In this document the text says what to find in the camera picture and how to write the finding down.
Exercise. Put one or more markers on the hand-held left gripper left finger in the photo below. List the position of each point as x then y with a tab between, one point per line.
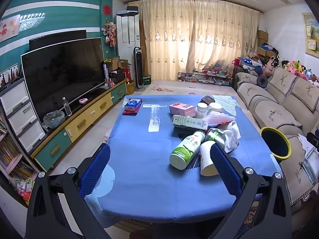
96	169

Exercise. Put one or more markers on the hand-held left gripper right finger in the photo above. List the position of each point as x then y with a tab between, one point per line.
225	171

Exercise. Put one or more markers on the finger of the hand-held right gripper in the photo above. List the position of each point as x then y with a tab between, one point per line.
313	140

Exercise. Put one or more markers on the white paper cup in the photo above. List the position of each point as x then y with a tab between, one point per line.
206	159

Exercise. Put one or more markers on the white tissue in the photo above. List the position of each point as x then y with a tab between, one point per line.
230	137

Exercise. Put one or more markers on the black yellow rim trash bin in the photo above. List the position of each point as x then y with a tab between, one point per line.
275	143

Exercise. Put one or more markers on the green white drink bottle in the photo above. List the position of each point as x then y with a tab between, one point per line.
185	151

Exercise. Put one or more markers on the red snack wrapper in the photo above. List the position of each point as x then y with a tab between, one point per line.
224	122

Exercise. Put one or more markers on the white pleated paper wrapper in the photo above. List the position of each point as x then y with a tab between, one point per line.
221	116

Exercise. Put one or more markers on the green white milk carton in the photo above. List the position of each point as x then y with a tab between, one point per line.
189	122

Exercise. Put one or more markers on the wide white jar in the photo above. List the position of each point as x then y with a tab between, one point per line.
215	107

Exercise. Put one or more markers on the white jar blue label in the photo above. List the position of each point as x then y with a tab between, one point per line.
201	110

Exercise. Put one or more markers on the black round device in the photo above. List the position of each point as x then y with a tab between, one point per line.
208	99

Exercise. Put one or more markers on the pink cardboard box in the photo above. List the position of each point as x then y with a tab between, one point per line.
180	108

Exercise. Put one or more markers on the white loose papers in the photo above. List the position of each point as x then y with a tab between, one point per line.
304	140

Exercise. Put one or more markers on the clear plastic bag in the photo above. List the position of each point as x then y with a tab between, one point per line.
311	166

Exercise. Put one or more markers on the green yellow television cabinet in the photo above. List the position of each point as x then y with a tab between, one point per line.
82	124

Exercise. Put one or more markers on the patterned floor rug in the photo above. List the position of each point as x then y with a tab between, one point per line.
251	214

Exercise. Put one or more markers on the blue star print tablecloth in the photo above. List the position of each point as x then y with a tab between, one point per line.
149	166

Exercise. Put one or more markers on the beige sofa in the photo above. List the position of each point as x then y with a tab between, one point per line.
269	109

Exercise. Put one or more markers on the clear water bottle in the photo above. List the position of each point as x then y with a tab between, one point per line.
67	108

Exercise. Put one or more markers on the small pink object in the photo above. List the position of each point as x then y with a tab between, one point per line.
83	100

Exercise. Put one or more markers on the blue tissue pack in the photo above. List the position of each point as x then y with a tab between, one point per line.
132	103

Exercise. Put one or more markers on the row of plush toys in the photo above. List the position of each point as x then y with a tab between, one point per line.
294	67

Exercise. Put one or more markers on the black round neck pillow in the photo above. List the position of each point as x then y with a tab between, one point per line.
261	81

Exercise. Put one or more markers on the white plastic drawer unit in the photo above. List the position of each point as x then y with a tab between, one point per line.
22	117

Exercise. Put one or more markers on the cream floral floor mat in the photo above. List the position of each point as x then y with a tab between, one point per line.
174	87

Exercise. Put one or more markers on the large curved television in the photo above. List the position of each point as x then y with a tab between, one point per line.
62	74

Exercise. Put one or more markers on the star print bag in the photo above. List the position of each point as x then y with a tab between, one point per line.
250	61

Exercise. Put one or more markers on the green cardboard box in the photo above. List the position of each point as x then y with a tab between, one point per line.
146	80

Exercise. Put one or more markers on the open cardboard box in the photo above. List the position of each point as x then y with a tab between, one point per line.
123	64

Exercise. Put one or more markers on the framed flower painting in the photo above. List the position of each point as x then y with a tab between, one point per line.
311	29

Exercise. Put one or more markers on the black tower fan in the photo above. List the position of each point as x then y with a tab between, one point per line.
138	64

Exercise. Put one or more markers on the stack of cardboard boxes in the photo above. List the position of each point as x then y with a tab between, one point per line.
261	36

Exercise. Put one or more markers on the hanging flower decoration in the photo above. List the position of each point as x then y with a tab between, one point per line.
109	33

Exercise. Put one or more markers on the black flat television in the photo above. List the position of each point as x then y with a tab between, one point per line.
57	37

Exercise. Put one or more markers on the white standing air conditioner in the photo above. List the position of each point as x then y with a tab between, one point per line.
127	29

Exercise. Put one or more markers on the cream embroidered curtain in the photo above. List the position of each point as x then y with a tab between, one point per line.
199	29

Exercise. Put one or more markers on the stacked flat boxes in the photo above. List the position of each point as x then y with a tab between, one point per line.
132	8

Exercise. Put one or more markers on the red round wall ornament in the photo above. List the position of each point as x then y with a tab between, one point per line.
107	9

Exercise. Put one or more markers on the cartoon wall poster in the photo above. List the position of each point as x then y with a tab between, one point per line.
8	28

